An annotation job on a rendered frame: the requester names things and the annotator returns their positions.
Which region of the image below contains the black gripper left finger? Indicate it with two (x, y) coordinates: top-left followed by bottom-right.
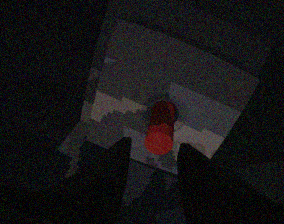
(0, 136), (133, 224)

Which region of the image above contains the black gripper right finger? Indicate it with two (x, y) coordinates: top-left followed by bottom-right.
(177, 144), (284, 224)

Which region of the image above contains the red peg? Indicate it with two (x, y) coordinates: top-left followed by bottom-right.
(145, 101), (175, 155)

